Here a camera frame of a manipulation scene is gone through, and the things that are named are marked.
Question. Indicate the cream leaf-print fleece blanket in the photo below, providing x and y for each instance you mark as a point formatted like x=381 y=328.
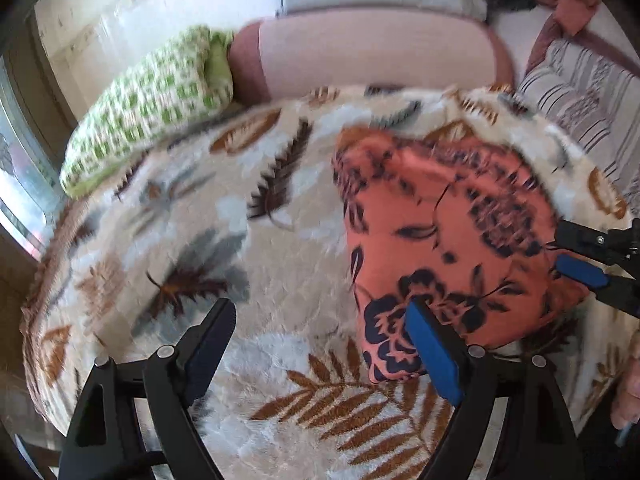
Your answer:
x=248 y=210

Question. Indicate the orange black floral garment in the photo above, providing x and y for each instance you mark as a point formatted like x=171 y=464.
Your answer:
x=463 y=225

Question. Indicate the window with frame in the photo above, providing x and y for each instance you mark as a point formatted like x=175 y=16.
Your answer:
x=31 y=198

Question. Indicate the person's right hand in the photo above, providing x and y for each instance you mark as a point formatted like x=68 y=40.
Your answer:
x=626 y=407

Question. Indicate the green white patterned pillow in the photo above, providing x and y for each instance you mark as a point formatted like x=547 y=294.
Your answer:
x=177 y=85

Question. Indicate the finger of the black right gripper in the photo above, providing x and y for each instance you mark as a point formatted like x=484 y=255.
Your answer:
x=614 y=246

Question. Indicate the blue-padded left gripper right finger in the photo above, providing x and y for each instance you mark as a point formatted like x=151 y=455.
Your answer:
x=463 y=375

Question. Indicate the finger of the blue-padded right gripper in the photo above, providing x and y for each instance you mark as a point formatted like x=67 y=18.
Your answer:
x=615 y=291

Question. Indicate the striped grey white pillow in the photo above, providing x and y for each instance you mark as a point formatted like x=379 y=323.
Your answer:
x=596 y=102

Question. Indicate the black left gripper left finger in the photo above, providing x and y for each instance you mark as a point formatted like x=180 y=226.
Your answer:
x=176 y=376

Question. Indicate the pink bolster pillow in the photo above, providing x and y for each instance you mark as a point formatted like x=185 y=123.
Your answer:
x=395 y=46

